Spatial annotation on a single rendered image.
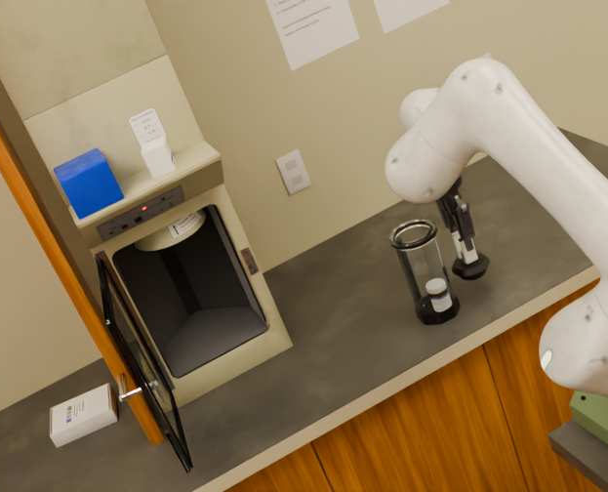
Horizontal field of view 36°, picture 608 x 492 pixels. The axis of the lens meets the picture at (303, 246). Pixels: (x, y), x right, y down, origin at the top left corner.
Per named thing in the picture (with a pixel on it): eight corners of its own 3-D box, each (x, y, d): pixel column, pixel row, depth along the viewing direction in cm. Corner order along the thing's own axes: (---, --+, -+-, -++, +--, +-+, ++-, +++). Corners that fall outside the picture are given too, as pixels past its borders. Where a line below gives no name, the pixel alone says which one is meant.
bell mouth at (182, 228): (127, 233, 224) (117, 214, 221) (193, 200, 227) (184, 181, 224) (143, 261, 208) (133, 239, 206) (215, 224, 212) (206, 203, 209)
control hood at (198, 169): (87, 246, 201) (65, 207, 197) (222, 179, 207) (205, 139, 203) (97, 266, 191) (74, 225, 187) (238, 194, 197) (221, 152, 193)
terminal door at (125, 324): (173, 395, 219) (99, 254, 201) (192, 475, 192) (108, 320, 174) (169, 396, 219) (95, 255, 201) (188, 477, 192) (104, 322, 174)
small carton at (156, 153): (152, 169, 198) (141, 144, 195) (175, 160, 198) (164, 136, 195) (152, 179, 193) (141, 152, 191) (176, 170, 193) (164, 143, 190)
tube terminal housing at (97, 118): (149, 363, 245) (9, 96, 209) (260, 305, 251) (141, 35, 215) (174, 410, 223) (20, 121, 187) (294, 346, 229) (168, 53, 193)
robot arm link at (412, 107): (400, 84, 209) (386, 106, 200) (455, 74, 203) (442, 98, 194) (418, 140, 215) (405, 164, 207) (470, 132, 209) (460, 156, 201)
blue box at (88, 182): (71, 205, 196) (52, 168, 192) (115, 184, 198) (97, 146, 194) (79, 221, 187) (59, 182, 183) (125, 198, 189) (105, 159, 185)
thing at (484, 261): (447, 274, 227) (439, 251, 224) (479, 257, 229) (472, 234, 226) (466, 289, 219) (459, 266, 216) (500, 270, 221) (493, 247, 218)
